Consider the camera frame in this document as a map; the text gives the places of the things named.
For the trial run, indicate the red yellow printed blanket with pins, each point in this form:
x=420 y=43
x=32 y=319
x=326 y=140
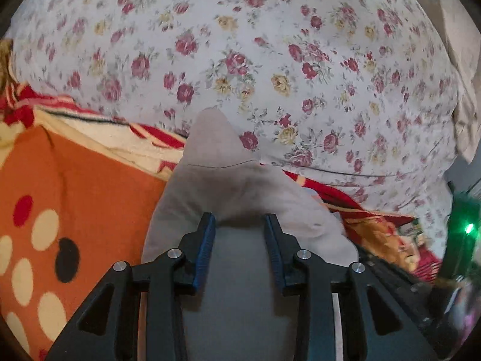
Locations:
x=94 y=195

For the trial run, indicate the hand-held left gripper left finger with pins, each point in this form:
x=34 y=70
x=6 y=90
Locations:
x=203 y=255

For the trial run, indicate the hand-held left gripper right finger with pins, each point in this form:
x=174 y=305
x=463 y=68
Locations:
x=276 y=255

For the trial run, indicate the beige zip jacket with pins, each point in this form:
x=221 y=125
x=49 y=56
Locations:
x=225 y=188

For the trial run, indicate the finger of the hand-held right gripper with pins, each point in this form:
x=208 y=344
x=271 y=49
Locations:
x=398 y=282

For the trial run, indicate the beige cloth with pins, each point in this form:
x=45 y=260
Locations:
x=466 y=82

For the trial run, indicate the floral bed sheet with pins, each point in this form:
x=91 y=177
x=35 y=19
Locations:
x=263 y=45

